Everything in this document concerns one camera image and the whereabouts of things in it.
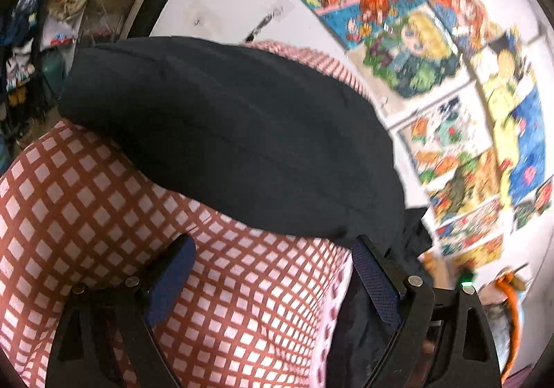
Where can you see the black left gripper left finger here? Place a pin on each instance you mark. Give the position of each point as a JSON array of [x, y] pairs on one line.
[[82, 354]]

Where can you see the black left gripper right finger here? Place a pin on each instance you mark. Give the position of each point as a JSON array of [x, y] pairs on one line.
[[465, 354]]

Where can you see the black large garment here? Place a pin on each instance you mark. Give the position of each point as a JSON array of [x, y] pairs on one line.
[[265, 138]]

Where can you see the orange grey bagged bedding bundle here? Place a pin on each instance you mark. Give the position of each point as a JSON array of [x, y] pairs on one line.
[[502, 301]]

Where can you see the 2024 colourful drawing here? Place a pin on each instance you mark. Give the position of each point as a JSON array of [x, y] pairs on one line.
[[466, 230]]

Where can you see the landscape field drawing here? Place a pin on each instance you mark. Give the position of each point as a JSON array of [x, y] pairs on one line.
[[471, 185]]

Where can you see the pink checkered apple bedsheet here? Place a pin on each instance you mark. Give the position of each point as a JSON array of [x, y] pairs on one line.
[[229, 305]]

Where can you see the fish and boat drawing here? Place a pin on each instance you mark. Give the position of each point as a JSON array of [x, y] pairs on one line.
[[447, 135]]

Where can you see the blue sea yellow drawing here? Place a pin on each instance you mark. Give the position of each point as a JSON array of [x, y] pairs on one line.
[[510, 90]]

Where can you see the blonde child drawing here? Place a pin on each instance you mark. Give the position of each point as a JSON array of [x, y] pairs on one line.
[[413, 55]]

